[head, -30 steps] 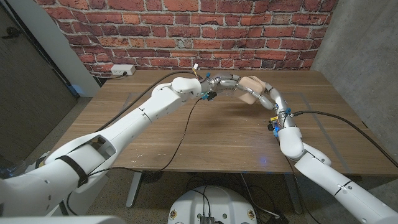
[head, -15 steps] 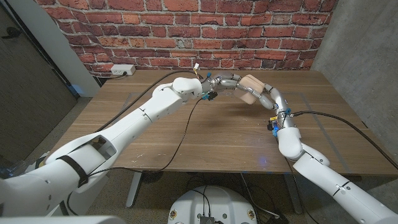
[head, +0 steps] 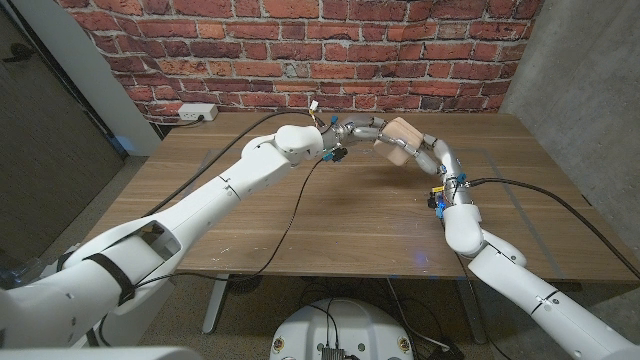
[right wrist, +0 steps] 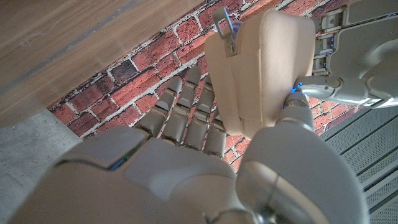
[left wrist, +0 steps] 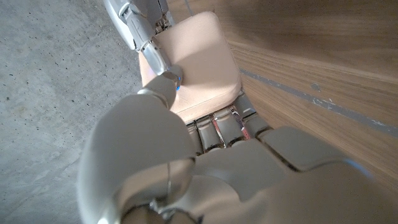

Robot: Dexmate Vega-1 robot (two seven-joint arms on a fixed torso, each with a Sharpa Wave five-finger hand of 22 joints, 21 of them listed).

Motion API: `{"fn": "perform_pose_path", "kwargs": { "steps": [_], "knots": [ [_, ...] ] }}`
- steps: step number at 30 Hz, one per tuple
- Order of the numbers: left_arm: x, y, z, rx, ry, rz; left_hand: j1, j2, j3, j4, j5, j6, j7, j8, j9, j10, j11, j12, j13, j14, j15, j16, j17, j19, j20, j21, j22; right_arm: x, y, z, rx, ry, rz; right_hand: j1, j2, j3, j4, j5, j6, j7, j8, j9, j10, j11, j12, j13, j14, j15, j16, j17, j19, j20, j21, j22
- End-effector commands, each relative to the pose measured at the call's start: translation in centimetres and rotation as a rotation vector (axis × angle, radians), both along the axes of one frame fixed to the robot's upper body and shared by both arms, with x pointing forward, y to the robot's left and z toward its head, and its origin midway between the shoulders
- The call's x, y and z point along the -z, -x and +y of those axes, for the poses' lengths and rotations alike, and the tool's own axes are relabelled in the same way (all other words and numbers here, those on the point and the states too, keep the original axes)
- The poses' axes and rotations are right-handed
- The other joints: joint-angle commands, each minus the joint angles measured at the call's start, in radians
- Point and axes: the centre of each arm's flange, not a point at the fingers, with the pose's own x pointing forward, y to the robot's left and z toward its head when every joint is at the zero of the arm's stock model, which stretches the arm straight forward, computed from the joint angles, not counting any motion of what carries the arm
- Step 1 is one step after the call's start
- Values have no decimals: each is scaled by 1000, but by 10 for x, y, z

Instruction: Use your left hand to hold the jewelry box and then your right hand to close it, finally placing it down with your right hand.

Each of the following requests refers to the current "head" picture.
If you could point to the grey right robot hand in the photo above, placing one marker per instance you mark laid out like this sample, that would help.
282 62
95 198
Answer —
450 165

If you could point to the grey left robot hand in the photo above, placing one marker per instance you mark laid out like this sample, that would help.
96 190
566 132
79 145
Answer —
355 130

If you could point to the red brick printed backdrop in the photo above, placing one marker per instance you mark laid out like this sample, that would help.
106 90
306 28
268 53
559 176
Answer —
325 50

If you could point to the white table leg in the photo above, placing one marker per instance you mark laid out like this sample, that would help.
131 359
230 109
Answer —
215 305

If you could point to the black floor adapter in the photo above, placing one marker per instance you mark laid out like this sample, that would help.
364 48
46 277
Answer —
447 352

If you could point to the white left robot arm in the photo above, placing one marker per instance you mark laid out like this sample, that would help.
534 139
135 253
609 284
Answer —
200 205

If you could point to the white robot torso edge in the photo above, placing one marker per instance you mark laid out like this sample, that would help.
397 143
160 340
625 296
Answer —
100 354

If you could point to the beige jewelry box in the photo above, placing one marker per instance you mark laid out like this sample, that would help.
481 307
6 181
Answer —
400 131

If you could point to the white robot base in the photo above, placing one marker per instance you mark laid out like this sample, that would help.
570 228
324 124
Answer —
350 325

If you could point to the white power strip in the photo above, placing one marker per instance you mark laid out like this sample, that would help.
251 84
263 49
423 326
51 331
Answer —
197 112

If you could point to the black round floor object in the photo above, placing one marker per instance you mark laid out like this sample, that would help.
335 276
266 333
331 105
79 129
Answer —
245 284

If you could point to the dark door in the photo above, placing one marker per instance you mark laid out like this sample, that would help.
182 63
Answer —
40 150

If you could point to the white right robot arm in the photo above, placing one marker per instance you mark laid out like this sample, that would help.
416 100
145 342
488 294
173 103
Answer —
525 290

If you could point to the grey table leg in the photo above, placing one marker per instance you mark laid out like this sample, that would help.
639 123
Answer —
472 310

